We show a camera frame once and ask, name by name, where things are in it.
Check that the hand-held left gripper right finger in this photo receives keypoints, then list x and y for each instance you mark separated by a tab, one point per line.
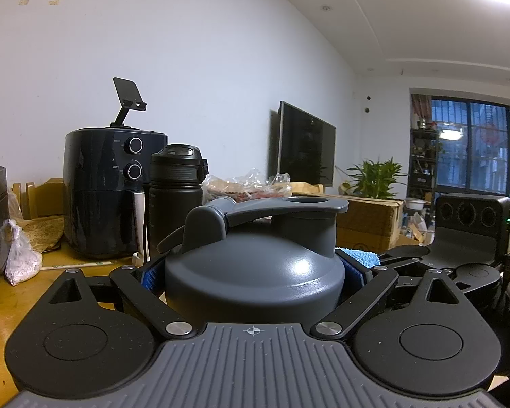
357	276

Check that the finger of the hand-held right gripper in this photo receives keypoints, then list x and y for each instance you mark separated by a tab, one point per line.
408	251
403	262

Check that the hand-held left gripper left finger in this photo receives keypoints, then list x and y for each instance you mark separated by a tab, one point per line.
151	278

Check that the blue microfiber cloth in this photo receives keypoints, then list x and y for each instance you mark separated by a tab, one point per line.
359	257

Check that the clear shaker bottle grey lid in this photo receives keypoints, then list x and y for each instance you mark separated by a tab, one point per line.
255	263

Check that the cardboard box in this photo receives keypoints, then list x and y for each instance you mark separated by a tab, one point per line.
374	225

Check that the white pot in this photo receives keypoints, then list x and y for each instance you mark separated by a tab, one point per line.
418	204

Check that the pale thin stick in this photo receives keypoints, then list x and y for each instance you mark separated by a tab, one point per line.
76	265

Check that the potted green plant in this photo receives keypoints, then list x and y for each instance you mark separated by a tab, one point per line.
378	178

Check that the black gradient water bottle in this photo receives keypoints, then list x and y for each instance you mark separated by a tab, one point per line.
176	195

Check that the barred window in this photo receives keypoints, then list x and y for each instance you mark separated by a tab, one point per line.
480	148

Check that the cluttered storage shelf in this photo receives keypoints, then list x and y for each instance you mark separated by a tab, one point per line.
423	161

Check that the dark blue air fryer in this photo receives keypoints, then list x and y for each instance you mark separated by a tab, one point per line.
106	195

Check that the crumpled brown paper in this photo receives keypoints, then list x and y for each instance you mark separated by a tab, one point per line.
42	233

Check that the white plastic bag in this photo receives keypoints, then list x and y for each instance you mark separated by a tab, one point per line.
23	259

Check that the clear plastic food bag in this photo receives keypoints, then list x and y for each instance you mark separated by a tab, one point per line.
246	187

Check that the wooden chair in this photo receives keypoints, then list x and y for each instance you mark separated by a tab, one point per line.
42	199

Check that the patterned curtain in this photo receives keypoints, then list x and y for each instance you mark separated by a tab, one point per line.
420	110

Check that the black television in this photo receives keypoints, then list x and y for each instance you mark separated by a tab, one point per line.
306	144

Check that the black phone stand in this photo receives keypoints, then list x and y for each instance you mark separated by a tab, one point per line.
129	93

